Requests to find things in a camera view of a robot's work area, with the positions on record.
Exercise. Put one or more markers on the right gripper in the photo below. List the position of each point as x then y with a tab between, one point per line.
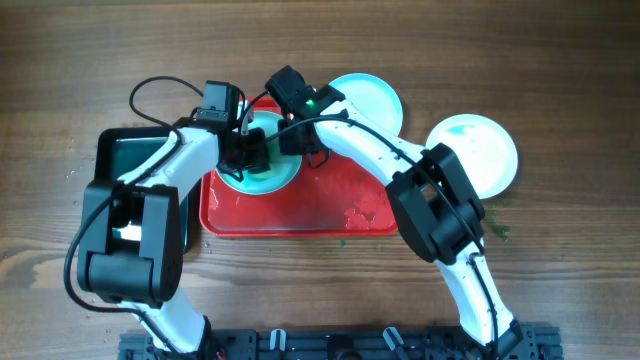
286	147

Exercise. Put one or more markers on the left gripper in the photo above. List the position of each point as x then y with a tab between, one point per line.
256	139

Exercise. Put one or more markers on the mint plate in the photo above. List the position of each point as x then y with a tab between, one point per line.
282	168
374	98

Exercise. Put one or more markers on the white plate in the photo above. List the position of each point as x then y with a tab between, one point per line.
485	149

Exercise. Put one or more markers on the green scrub sponge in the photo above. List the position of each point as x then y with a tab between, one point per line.
257	166

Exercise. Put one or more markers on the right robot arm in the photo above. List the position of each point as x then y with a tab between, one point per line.
436	209

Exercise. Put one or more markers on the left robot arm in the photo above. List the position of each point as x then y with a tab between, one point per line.
127	255

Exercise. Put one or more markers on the red plastic tray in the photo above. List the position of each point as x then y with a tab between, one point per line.
338	199

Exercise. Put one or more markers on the black water tray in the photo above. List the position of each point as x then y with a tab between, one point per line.
120	150

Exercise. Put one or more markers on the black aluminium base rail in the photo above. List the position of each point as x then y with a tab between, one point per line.
528	342

